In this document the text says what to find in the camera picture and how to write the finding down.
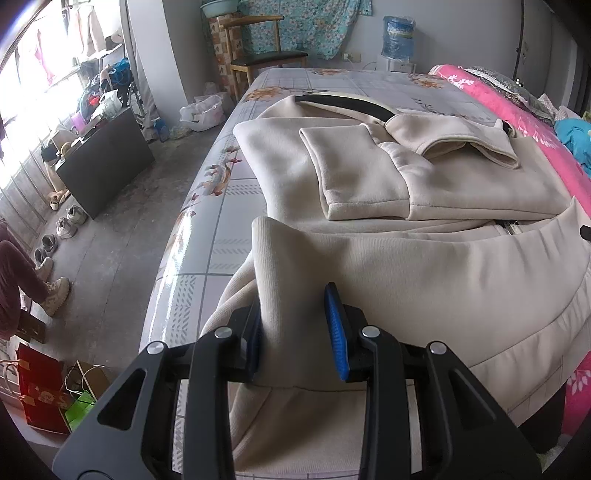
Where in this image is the teal floral hanging cloth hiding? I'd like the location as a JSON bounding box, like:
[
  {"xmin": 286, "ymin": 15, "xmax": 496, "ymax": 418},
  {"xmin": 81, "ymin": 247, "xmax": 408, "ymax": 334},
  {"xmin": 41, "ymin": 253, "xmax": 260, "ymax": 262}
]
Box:
[{"xmin": 242, "ymin": 0, "xmax": 372, "ymax": 58}]

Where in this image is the teal plastic basin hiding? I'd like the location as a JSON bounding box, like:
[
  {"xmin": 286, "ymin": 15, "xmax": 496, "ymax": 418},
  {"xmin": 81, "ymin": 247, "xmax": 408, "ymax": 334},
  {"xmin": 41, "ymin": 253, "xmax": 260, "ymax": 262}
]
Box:
[{"xmin": 200, "ymin": 0, "xmax": 241, "ymax": 18}]

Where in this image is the metal window railing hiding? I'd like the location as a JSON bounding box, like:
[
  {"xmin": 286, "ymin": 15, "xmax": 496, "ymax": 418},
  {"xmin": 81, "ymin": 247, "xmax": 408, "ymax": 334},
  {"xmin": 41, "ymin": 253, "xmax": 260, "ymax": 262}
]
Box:
[{"xmin": 0, "ymin": 69, "xmax": 125, "ymax": 250}]

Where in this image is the white plastic bag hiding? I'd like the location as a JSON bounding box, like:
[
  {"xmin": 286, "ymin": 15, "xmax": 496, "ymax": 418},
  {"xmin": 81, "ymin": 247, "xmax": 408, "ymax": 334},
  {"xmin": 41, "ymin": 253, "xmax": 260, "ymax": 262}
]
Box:
[{"xmin": 179, "ymin": 95, "xmax": 227, "ymax": 132}]

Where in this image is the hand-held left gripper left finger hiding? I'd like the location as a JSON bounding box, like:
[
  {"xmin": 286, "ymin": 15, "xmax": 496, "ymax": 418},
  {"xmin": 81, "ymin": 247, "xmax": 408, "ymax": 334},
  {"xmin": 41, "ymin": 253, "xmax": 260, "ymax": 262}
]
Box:
[{"xmin": 53, "ymin": 299, "xmax": 265, "ymax": 480}]

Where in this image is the light blue printed cloth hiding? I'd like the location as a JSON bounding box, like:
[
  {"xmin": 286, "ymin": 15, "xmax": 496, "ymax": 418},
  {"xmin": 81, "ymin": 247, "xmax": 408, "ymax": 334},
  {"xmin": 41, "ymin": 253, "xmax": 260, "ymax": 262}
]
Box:
[{"xmin": 554, "ymin": 111, "xmax": 591, "ymax": 176}]

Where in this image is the person in maroon trousers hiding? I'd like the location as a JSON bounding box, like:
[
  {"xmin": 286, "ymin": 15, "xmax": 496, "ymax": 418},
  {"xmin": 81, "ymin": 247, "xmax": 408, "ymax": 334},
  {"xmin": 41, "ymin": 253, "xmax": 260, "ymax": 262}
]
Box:
[{"xmin": 0, "ymin": 219, "xmax": 47, "ymax": 340}]

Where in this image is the black cabinet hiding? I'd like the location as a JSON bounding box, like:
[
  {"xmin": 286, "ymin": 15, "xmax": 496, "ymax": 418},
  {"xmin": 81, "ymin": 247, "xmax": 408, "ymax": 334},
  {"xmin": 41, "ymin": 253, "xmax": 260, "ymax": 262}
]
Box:
[{"xmin": 55, "ymin": 107, "xmax": 155, "ymax": 220}]

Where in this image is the white water dispenser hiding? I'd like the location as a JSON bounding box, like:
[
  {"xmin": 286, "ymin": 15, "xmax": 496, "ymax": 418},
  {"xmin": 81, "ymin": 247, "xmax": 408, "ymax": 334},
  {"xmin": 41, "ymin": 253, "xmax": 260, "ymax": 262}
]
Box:
[{"xmin": 376, "ymin": 54, "xmax": 416, "ymax": 73}]

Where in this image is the brown paper bag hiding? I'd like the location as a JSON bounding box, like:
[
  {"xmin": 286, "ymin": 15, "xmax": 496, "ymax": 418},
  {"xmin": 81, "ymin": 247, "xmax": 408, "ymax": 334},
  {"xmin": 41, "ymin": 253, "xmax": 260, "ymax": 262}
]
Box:
[{"xmin": 65, "ymin": 361, "xmax": 112, "ymax": 402}]

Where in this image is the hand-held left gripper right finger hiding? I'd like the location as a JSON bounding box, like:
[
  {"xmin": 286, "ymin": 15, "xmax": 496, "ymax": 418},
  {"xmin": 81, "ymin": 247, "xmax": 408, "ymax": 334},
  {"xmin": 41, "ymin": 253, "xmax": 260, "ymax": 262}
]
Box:
[{"xmin": 323, "ymin": 282, "xmax": 541, "ymax": 480}]

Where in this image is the pile of clothes and bags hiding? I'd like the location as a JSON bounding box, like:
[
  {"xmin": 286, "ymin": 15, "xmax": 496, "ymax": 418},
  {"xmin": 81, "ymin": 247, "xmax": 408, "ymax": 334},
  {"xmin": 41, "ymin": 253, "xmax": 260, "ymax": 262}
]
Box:
[{"xmin": 76, "ymin": 58, "xmax": 139, "ymax": 121}]

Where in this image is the grey patterned cloth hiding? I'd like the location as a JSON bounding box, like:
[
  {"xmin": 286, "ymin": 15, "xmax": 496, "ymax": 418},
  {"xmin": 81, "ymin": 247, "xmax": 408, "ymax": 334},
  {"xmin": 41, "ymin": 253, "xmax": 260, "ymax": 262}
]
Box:
[{"xmin": 466, "ymin": 67, "xmax": 555, "ymax": 123}]

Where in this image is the bed with plaid sheet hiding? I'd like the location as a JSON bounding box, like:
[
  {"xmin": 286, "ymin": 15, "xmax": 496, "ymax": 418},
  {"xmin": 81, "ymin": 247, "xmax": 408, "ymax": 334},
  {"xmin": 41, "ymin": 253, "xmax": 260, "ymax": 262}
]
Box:
[{"xmin": 139, "ymin": 65, "xmax": 591, "ymax": 480}]

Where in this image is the green paper bag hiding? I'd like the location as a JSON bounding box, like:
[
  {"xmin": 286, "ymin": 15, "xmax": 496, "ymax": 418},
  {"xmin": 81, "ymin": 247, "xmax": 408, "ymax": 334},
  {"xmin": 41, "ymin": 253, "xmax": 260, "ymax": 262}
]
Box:
[{"xmin": 65, "ymin": 390, "xmax": 96, "ymax": 432}]

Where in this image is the wooden chair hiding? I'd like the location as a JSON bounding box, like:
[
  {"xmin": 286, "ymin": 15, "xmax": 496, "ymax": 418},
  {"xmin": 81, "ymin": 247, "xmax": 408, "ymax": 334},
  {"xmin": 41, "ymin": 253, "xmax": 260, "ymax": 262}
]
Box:
[{"xmin": 224, "ymin": 15, "xmax": 308, "ymax": 102}]

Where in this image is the pink floral blanket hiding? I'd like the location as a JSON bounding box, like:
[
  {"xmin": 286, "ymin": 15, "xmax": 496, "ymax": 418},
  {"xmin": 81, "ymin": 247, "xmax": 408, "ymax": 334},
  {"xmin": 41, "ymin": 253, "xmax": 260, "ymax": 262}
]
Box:
[{"xmin": 427, "ymin": 64, "xmax": 591, "ymax": 444}]

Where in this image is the beige zip jacket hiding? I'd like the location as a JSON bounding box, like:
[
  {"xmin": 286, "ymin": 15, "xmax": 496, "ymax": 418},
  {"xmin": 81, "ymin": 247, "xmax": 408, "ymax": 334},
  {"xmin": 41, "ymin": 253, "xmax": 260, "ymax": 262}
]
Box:
[{"xmin": 200, "ymin": 92, "xmax": 591, "ymax": 480}]

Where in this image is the thin black pole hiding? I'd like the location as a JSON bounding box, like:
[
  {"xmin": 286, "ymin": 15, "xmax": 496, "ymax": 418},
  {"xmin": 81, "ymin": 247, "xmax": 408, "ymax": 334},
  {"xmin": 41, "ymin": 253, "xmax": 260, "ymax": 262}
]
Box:
[{"xmin": 513, "ymin": 0, "xmax": 527, "ymax": 86}]

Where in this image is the dark brown box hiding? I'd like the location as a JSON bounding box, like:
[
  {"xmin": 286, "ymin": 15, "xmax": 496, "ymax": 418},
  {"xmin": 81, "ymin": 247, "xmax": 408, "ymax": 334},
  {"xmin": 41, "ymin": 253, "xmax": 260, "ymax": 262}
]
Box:
[{"xmin": 16, "ymin": 311, "xmax": 47, "ymax": 344}]

